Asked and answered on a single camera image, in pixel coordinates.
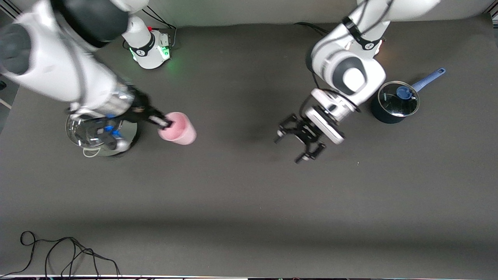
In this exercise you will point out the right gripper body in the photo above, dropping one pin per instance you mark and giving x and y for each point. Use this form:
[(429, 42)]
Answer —
[(141, 107)]

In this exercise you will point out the pink plastic cup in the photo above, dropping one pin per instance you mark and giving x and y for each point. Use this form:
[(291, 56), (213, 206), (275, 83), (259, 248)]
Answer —
[(179, 130)]

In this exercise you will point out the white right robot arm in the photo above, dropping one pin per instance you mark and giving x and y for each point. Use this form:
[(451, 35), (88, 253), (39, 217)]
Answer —
[(58, 70)]

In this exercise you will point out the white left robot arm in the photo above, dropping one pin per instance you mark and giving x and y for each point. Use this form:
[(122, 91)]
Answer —
[(350, 58)]

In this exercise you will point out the dark blue saucepan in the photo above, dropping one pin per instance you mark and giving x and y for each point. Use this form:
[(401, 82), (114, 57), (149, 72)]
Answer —
[(383, 114)]

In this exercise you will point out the glass lid with beige knob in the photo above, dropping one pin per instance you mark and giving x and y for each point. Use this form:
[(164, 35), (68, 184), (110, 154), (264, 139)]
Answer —
[(83, 132)]

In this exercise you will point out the dark grey table cover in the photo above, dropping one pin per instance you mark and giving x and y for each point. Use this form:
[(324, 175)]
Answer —
[(249, 194)]

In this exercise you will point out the glass lid with blue knob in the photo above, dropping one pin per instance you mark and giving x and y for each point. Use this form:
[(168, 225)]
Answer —
[(398, 103)]

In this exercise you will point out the aluminium frame rail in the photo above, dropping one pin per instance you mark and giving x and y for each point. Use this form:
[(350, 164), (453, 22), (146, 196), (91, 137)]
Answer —
[(11, 7)]

